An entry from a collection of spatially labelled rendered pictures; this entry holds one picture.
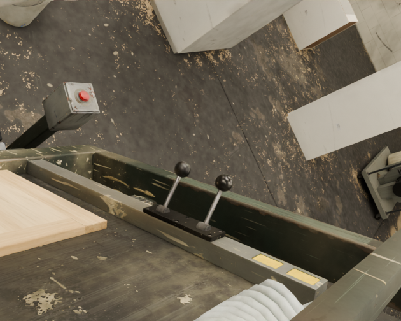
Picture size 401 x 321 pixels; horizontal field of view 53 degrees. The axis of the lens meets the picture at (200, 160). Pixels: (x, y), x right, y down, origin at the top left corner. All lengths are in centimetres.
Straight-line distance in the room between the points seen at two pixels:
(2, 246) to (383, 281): 68
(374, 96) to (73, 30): 287
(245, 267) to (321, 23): 510
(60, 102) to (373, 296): 137
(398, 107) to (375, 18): 467
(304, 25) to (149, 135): 339
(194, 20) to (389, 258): 318
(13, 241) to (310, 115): 402
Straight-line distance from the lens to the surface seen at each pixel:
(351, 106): 443
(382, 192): 590
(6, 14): 271
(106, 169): 141
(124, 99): 293
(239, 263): 77
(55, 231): 86
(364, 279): 24
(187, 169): 90
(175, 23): 350
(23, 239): 84
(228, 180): 83
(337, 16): 565
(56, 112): 153
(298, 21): 582
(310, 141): 464
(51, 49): 280
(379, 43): 881
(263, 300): 30
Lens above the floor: 206
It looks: 40 degrees down
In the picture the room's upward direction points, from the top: 66 degrees clockwise
